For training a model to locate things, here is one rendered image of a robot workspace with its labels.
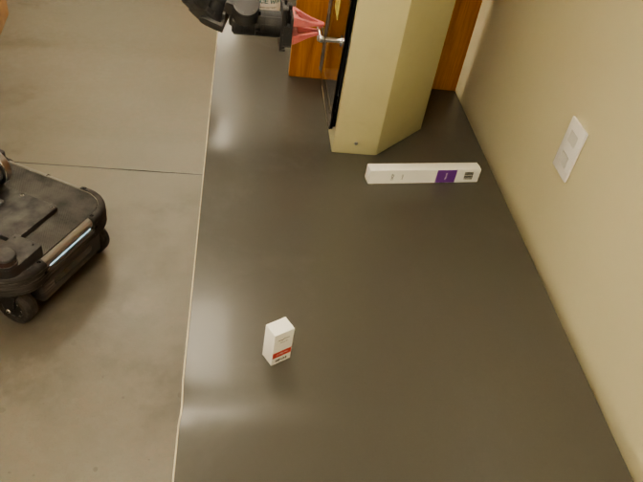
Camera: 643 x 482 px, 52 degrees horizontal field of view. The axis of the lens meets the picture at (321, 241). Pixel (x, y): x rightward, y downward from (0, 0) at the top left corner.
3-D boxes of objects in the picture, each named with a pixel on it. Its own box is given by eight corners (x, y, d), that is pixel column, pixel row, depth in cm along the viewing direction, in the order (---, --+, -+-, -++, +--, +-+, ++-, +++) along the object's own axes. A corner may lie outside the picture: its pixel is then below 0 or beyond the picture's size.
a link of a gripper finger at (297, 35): (327, 16, 144) (285, 13, 143) (323, 47, 149) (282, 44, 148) (324, 5, 149) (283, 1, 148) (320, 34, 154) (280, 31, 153)
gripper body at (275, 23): (291, 9, 143) (256, 6, 141) (287, 53, 149) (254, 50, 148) (289, -4, 147) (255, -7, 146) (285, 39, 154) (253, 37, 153)
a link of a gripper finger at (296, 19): (327, 20, 145) (284, 17, 143) (322, 51, 150) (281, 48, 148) (323, 8, 150) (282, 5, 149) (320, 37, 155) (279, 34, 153)
